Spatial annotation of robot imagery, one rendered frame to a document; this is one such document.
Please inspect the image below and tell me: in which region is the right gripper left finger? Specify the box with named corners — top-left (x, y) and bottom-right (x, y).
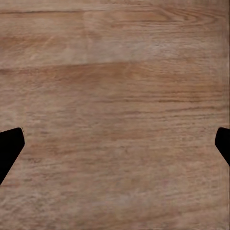
top-left (0, 127), bottom-right (25, 184)

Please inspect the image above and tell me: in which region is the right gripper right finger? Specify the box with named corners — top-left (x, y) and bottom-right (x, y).
top-left (215, 127), bottom-right (230, 166)

